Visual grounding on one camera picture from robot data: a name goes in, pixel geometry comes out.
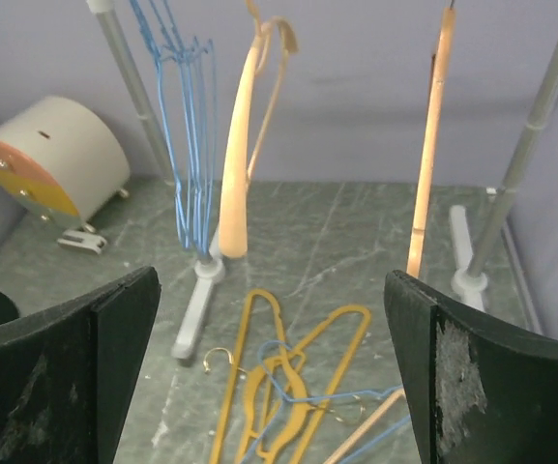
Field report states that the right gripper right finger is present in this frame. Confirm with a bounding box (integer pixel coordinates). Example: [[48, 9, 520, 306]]
[[384, 271, 558, 464]]

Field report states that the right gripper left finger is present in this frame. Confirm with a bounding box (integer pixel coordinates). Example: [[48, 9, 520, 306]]
[[0, 266, 161, 463]]

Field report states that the yellow plastic hanger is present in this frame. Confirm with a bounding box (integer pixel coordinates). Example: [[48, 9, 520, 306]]
[[245, 304, 371, 463], [209, 288, 308, 464]]

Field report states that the brown wooden hanger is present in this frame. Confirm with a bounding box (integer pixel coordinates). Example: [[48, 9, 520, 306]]
[[406, 1, 456, 277]]

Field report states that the beige plastic hanger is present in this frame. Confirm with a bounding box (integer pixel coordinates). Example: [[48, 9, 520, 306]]
[[324, 388, 405, 464], [218, 1, 299, 259]]

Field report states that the metal clothes rack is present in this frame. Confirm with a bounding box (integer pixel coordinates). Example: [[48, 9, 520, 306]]
[[89, 1, 558, 361]]

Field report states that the small white plastic clip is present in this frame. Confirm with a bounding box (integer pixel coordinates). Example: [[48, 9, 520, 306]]
[[57, 229, 107, 255]]

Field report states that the loose brass hanger hook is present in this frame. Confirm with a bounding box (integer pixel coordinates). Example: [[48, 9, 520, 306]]
[[203, 347, 250, 377]]

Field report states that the beige round drawer cabinet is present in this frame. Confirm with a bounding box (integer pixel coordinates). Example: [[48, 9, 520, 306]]
[[0, 96, 131, 233]]

